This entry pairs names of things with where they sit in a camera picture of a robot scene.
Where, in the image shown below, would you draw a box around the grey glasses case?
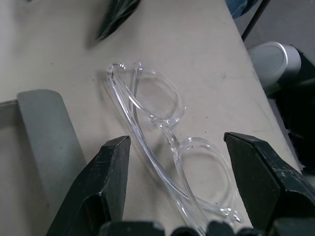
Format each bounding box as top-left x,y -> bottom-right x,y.
0,89 -> 87,214

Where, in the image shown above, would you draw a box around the clear plastic glasses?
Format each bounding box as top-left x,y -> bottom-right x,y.
106,61 -> 243,234

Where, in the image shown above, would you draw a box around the person in blue jeans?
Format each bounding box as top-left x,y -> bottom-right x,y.
226,0 -> 264,18

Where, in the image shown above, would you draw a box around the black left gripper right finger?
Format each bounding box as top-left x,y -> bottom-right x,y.
223,131 -> 315,231

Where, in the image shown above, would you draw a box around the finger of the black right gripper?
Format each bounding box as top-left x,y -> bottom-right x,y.
95,0 -> 142,41

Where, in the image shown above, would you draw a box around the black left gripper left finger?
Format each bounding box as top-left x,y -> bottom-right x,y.
46,135 -> 131,236

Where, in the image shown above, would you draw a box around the thin black pole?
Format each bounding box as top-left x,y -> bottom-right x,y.
241,0 -> 272,41

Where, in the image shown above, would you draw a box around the black robot body housing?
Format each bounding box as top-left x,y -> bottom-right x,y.
267,44 -> 315,173

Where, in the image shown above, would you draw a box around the silver round robot body joint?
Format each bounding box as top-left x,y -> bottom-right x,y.
247,41 -> 302,92

